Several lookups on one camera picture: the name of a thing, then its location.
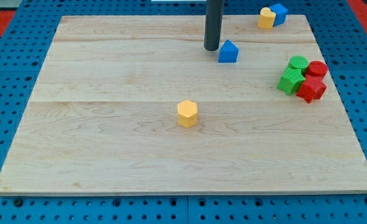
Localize yellow heart block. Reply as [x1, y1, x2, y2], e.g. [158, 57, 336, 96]
[258, 7, 276, 29]

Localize light wooden board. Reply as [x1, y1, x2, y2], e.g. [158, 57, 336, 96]
[0, 15, 367, 196]

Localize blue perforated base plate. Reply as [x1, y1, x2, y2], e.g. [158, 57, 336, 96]
[0, 0, 367, 223]

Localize red cylinder block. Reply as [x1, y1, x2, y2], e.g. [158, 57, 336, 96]
[305, 61, 328, 78]

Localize blue cube block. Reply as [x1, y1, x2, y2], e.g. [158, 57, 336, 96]
[269, 3, 288, 27]

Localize green cylinder block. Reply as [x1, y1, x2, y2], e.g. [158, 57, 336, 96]
[287, 55, 309, 75]

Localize green star block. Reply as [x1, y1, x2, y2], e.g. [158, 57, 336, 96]
[277, 68, 305, 95]

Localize red star block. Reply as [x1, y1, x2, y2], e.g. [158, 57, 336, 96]
[297, 76, 327, 103]

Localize black cylindrical pointer rod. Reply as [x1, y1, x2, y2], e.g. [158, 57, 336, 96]
[203, 0, 224, 51]

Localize yellow hexagon block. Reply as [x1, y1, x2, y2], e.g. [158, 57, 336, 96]
[177, 100, 198, 128]

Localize blue pentagon block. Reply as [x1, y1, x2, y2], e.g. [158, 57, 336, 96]
[218, 40, 239, 63]

